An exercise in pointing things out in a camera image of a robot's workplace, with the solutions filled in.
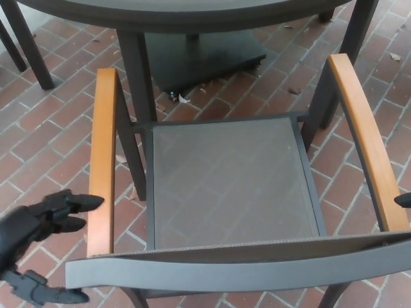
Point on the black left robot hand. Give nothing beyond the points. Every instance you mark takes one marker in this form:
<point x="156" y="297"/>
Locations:
<point x="19" y="227"/>

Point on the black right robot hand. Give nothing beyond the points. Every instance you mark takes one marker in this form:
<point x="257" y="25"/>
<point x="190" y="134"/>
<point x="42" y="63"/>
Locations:
<point x="404" y="200"/>

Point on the dark chair with wooden armrests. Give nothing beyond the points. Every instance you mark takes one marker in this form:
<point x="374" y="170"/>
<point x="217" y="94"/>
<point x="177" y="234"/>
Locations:
<point x="231" y="179"/>

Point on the dark neighbouring chair legs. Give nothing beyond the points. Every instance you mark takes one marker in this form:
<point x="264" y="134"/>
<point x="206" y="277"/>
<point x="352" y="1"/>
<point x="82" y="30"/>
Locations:
<point x="13" y="51"/>

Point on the white crumpled wrapper scrap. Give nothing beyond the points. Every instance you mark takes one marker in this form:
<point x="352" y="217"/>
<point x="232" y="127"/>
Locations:
<point x="184" y="99"/>

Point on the black square umbrella base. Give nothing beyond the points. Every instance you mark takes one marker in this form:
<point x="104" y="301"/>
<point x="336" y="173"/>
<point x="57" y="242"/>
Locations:
<point x="212" y="61"/>

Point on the round dark patio table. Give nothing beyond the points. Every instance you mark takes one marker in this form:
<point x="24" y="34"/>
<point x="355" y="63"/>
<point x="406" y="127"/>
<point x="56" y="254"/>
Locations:
<point x="192" y="16"/>

